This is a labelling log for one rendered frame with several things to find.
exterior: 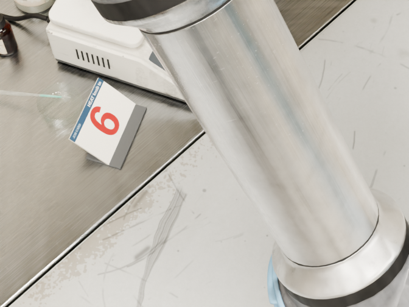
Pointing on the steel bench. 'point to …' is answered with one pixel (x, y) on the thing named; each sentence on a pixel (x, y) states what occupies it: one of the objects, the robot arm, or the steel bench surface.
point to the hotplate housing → (111, 59)
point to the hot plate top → (92, 22)
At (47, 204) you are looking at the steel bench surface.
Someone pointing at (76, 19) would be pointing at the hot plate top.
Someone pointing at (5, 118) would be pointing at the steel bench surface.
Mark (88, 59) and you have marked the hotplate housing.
